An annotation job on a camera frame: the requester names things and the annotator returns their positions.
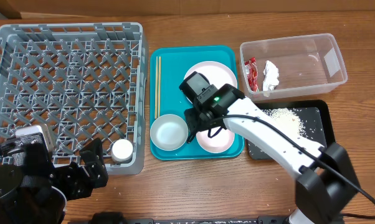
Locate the red ketchup sachet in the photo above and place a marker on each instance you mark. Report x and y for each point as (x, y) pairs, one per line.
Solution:
(252, 73)

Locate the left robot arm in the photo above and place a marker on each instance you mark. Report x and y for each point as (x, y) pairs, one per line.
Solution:
(35, 191)

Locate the wooden chopstick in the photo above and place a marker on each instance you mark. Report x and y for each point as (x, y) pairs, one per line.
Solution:
(156, 91)
(159, 86)

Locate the white cup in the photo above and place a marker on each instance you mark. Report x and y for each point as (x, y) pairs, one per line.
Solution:
(122, 150)

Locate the small white plate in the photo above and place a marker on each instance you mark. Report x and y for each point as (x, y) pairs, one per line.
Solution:
(218, 144)

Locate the black food waste tray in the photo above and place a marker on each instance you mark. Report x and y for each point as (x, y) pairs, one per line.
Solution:
(315, 116)

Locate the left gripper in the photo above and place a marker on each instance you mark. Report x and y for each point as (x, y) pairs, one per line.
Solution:
(83, 185)

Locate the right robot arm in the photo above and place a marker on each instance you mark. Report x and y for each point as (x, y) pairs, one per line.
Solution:
(325, 180)

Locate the pile of white rice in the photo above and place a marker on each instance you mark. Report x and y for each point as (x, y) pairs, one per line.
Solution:
(287, 119)

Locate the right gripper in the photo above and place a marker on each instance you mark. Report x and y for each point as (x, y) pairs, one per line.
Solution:
(193, 127)

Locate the clear plastic waste bin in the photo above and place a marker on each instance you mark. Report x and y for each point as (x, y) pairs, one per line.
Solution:
(307, 65)

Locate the grey plastic dish rack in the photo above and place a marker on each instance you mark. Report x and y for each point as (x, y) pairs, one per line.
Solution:
(84, 80)

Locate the grey shallow bowl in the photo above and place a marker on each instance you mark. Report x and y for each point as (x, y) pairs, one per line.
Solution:
(169, 132)

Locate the teal serving tray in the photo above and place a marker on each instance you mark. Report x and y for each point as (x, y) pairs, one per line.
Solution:
(175, 63)

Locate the large white plate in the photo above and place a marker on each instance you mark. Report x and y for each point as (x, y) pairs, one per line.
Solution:
(217, 73)

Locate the white tissue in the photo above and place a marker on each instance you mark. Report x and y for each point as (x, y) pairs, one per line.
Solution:
(271, 74)

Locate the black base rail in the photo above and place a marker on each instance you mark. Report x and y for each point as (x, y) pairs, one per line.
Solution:
(118, 218)

